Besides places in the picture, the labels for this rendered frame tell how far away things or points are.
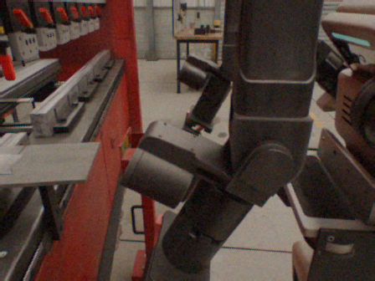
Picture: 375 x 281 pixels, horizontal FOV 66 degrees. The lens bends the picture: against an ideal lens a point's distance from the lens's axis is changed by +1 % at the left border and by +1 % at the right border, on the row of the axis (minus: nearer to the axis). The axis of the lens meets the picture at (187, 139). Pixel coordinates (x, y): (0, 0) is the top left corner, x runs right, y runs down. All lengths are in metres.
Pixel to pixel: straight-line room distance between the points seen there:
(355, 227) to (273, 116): 0.30
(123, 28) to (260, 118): 2.60
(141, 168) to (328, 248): 0.31
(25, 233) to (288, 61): 0.65
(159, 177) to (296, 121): 0.12
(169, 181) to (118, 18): 2.57
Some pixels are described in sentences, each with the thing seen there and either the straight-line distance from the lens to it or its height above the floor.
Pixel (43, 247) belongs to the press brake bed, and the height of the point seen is 0.80.
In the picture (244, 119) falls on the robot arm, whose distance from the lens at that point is 0.22.
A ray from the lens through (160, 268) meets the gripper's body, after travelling 0.31.
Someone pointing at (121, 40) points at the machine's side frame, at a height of 1.04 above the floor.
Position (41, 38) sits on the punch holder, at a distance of 1.18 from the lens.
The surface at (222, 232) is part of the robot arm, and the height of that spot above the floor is 1.13.
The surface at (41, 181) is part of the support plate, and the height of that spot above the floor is 1.00.
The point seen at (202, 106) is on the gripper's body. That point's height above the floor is 1.11.
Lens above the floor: 1.33
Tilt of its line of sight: 25 degrees down
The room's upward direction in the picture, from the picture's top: straight up
